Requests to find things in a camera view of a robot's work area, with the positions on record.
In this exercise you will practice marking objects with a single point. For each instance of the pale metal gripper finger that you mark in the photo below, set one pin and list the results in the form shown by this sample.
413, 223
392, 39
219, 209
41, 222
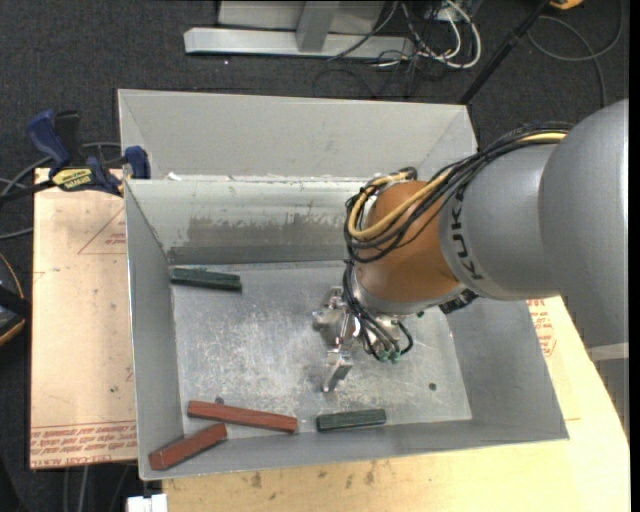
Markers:
330, 376
345, 369

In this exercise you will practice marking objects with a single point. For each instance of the dark green flat block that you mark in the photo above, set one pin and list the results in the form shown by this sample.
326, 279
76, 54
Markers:
350, 420
205, 279

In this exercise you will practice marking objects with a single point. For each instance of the grey metal bin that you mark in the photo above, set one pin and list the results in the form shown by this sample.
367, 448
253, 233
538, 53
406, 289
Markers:
250, 350

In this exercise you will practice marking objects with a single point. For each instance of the red-brown flat block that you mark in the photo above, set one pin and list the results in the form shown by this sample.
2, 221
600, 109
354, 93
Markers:
242, 416
187, 446

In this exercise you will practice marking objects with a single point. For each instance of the brown cardboard board red print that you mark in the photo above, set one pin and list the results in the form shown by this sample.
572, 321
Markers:
80, 320

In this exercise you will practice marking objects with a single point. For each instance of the black cylinder on white bracket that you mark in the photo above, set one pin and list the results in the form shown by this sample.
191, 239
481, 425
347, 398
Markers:
457, 301

